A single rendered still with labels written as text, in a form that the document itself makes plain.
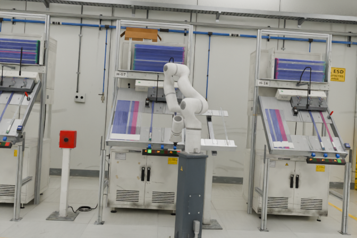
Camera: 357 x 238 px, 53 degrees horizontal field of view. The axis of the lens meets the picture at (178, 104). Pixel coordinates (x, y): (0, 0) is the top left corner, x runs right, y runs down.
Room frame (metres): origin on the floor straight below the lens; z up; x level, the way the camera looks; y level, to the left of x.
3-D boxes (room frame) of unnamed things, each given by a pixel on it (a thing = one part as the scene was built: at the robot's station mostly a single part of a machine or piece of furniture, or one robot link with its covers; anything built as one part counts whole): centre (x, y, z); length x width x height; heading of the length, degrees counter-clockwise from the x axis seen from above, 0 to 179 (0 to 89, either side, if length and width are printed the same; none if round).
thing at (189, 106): (2.71, -0.10, 1.00); 0.19 x 0.12 x 0.24; 128
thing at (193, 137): (2.73, -0.13, 0.79); 0.19 x 0.19 x 0.18
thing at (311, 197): (3.63, -1.18, 0.65); 1.01 x 0.73 x 1.29; 3
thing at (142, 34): (3.91, 0.35, 1.82); 0.68 x 0.30 x 0.20; 93
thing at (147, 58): (3.62, 0.22, 1.52); 0.51 x 0.13 x 0.27; 93
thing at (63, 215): (3.24, 0.99, 0.39); 0.24 x 0.24 x 0.78; 3
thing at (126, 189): (3.74, 0.29, 0.31); 0.70 x 0.65 x 0.62; 93
